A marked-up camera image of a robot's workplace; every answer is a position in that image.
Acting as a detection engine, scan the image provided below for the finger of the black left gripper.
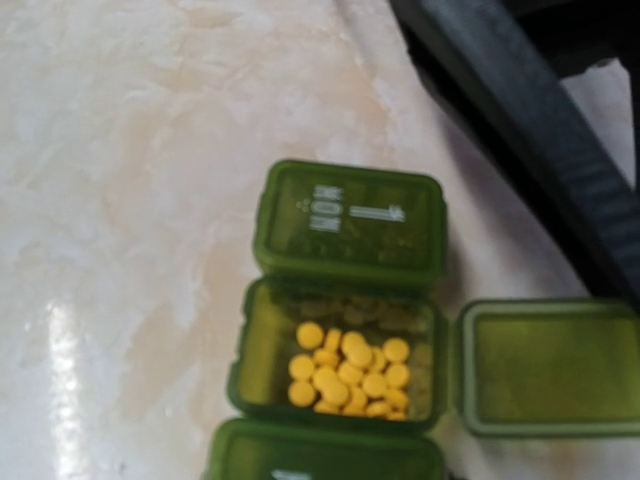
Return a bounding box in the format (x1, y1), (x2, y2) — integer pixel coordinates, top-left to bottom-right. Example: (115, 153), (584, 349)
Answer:
(392, 1), (639, 306)

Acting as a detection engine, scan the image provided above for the green pill organizer box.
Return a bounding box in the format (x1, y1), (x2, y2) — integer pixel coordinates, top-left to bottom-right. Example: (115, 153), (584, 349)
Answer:
(205, 160), (639, 479)

